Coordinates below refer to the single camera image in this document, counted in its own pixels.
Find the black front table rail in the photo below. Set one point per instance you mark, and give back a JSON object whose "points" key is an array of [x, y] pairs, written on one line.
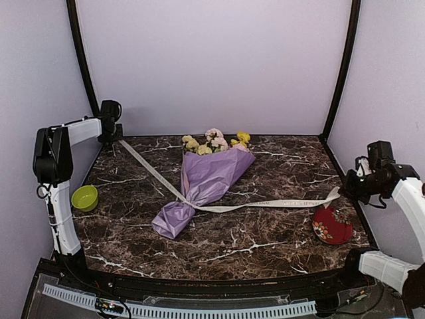
{"points": [[221, 283]]}

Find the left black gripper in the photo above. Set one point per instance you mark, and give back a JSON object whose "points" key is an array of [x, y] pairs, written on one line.
{"points": [[119, 135]]}

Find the right black frame post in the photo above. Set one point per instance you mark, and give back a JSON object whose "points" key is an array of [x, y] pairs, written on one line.
{"points": [[343, 70]]}

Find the lime green bowl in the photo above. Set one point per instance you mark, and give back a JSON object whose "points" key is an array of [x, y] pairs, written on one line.
{"points": [[85, 198]]}

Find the pink purple wrapping paper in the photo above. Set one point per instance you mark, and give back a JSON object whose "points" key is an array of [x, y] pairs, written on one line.
{"points": [[204, 180]]}

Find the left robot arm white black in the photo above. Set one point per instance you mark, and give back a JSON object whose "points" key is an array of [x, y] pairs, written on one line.
{"points": [[53, 167]]}

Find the red floral dish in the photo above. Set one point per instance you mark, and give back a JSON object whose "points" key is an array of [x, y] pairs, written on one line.
{"points": [[332, 226]]}

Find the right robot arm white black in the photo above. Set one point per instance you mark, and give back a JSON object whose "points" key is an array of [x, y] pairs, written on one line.
{"points": [[408, 193]]}

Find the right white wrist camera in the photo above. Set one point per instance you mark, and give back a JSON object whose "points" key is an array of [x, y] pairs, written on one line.
{"points": [[362, 167]]}

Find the white slotted cable duct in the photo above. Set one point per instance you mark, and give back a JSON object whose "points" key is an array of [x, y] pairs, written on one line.
{"points": [[162, 307]]}

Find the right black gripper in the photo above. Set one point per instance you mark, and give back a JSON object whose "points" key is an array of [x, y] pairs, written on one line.
{"points": [[348, 188]]}

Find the yellow fuzzy poppy stem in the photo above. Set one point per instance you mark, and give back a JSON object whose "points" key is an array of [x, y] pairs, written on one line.
{"points": [[242, 140]]}

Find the pink rose flower stem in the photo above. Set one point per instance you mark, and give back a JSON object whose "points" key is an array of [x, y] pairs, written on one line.
{"points": [[217, 142]]}

